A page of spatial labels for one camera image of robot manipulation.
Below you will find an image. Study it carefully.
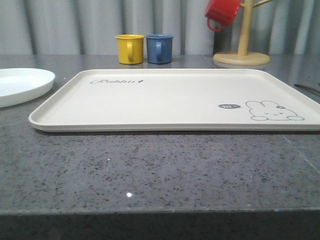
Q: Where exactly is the silver metal fork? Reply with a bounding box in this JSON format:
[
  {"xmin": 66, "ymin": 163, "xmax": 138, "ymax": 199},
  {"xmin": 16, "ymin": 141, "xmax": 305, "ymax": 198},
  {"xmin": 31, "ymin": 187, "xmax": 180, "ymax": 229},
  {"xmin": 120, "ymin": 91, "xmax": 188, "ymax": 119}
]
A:
[{"xmin": 294, "ymin": 84, "xmax": 320, "ymax": 94}]

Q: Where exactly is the white round plate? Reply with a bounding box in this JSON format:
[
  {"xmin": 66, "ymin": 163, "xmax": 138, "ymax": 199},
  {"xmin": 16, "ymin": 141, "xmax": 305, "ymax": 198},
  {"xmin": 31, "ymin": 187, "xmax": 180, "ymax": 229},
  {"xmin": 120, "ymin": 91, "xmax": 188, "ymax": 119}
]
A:
[{"xmin": 0, "ymin": 68, "xmax": 56, "ymax": 108}]

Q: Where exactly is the wooden mug tree stand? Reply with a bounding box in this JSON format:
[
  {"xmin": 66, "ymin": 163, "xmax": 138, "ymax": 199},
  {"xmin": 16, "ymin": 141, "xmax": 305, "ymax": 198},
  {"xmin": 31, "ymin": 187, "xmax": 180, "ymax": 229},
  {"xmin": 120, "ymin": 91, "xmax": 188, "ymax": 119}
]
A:
[{"xmin": 213, "ymin": 0, "xmax": 272, "ymax": 66}]

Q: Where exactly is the cream rabbit serving tray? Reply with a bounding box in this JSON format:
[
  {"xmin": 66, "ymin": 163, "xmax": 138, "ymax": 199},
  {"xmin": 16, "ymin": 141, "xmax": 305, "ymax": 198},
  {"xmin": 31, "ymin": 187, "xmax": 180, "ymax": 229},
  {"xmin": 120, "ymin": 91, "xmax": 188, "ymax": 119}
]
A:
[{"xmin": 29, "ymin": 68, "xmax": 320, "ymax": 132}]

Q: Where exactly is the yellow mug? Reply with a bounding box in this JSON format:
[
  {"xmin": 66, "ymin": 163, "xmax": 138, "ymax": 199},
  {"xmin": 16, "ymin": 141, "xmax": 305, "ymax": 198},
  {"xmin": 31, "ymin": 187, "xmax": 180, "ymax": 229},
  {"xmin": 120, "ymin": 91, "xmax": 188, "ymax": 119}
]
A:
[{"xmin": 115, "ymin": 34, "xmax": 145, "ymax": 65}]

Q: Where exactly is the red mug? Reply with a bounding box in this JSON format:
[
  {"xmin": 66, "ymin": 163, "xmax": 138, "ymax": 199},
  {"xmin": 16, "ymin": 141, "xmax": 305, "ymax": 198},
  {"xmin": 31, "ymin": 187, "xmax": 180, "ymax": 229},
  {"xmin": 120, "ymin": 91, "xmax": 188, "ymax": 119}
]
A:
[{"xmin": 204, "ymin": 0, "xmax": 242, "ymax": 32}]

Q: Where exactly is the blue mug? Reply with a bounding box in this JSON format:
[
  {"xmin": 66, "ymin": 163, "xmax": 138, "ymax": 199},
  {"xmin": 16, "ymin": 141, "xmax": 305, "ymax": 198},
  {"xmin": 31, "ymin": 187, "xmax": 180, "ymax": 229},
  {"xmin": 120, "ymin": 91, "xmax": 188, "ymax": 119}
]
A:
[{"xmin": 146, "ymin": 34, "xmax": 174, "ymax": 64}]

